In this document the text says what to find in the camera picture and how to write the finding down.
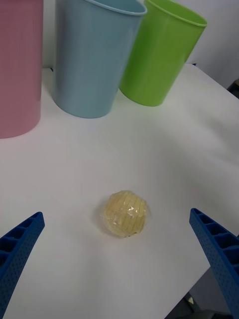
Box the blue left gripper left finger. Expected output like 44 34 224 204
0 211 45 319

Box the yellow ball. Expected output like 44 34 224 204
98 189 152 237

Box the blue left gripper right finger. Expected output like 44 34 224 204
189 208 239 319

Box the green plastic bin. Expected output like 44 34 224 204
119 0 208 107

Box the pink plastic bin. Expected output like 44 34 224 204
0 0 44 139

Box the pale blue plastic bin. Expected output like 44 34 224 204
52 0 148 119

